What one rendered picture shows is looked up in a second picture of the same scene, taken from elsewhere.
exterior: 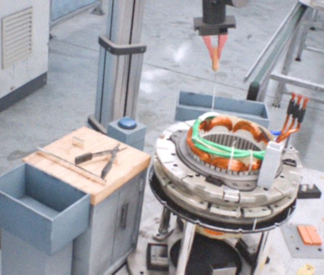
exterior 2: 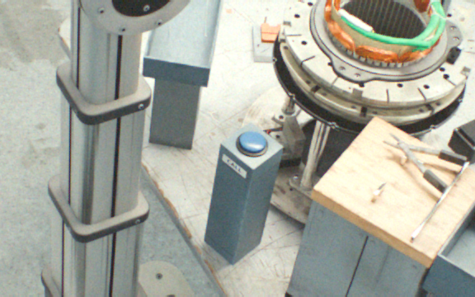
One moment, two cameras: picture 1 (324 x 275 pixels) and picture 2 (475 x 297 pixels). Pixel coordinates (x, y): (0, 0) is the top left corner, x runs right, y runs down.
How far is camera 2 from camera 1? 1.82 m
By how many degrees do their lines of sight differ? 70
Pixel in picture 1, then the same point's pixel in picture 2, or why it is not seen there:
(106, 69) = (124, 139)
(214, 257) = (329, 143)
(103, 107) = (122, 190)
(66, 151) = (396, 208)
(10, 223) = not seen: outside the picture
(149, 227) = (294, 201)
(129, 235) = not seen: hidden behind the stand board
